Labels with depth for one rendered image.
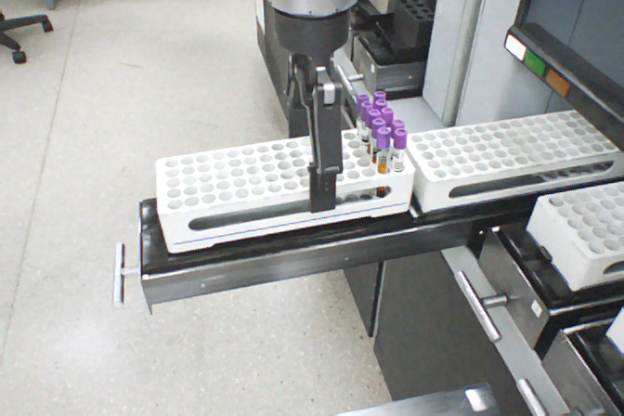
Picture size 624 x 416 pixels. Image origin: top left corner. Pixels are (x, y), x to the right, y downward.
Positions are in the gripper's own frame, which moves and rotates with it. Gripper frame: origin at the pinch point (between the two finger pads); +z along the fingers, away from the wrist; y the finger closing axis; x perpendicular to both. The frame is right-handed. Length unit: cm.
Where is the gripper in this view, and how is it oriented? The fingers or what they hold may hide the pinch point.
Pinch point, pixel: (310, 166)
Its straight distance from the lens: 64.0
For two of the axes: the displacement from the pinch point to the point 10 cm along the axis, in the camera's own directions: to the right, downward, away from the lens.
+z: 0.0, 7.6, 6.5
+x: 9.7, -1.6, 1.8
